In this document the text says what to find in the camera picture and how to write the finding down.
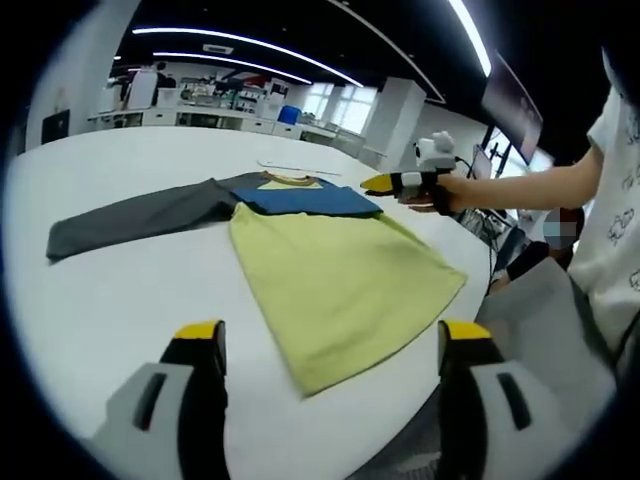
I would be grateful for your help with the blue storage bin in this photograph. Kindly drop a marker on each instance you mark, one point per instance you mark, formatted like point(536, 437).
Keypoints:
point(289, 114)

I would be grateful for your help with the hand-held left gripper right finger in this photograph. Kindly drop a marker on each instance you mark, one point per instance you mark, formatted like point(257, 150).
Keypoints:
point(490, 415)

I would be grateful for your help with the white tall appliance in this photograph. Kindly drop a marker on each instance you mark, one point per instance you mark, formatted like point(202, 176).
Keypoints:
point(141, 89)

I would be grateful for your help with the computer monitor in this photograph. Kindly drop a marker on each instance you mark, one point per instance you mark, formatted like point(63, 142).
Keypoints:
point(482, 161)

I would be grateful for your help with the white table strip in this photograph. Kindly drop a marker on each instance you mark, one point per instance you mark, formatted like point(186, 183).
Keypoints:
point(300, 167)

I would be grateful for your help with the yellow garment with grey and blue sleeves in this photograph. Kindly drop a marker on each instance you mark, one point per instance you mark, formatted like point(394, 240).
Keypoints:
point(350, 280)

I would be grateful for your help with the person's grey trousers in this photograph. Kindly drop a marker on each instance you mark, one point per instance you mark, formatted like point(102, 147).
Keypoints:
point(540, 325)

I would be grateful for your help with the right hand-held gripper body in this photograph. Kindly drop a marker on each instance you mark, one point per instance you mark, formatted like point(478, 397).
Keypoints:
point(437, 155)

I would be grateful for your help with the dark wall screen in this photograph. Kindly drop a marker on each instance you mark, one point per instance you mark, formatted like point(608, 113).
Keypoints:
point(515, 105)

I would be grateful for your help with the white cabinet row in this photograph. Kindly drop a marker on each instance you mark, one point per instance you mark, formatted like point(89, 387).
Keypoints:
point(215, 117)

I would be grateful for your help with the white square pillar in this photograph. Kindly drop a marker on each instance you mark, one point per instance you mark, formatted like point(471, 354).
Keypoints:
point(395, 115)

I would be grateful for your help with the person's right hand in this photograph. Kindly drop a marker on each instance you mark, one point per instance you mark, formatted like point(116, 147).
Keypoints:
point(440, 195)

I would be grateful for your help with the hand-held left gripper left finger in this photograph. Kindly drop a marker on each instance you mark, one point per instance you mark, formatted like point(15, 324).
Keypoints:
point(155, 420)

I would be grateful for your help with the white ceiling light strip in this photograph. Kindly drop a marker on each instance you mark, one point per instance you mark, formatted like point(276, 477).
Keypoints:
point(472, 35)
point(250, 45)
point(235, 62)

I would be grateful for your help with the black floor box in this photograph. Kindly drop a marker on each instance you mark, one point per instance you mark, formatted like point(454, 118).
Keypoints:
point(55, 127)

